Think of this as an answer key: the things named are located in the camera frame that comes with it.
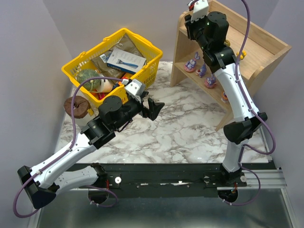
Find olive brown toy figure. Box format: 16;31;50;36
224;40;230;47

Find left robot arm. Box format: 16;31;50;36
18;95;164;209

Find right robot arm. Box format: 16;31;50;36
185;11;267;182

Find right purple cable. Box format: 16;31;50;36
190;0;277;206

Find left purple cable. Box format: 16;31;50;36
13;76;130;219

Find brown foil bag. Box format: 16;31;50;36
91;34;147;78

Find wooden shelf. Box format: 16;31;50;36
170;0;292;132

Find white orange plush toy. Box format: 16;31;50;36
96;79;114;93

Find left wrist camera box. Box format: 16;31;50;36
125;79;146;103

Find yellow plastic basket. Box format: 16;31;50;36
61;28;163;109

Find purple cable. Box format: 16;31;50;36
190;0;277;206
13;76;130;219

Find bunny holding strawberry cake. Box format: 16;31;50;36
196;63;207;78

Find blue razor package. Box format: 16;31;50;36
107;49;147;74

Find red snack packet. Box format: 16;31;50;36
97;93;106;100

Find brown lid white canister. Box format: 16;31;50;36
73;95;96;129

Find green melon toy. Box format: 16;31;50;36
76;69;101;91

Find yellow blue minion toy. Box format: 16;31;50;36
236;50;247;60

